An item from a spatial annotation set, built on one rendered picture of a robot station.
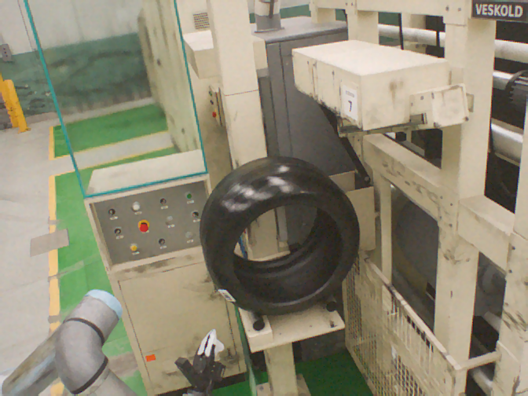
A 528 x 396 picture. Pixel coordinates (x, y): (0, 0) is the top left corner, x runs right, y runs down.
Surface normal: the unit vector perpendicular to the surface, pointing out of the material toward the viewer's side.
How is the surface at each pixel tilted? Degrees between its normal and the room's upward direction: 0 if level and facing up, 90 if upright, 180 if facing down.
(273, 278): 35
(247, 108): 90
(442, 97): 72
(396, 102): 90
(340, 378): 0
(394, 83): 90
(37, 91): 90
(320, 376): 0
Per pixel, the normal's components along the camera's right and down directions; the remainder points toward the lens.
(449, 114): 0.18, 0.09
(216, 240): -0.54, 0.11
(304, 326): -0.13, -0.90
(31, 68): 0.40, 0.34
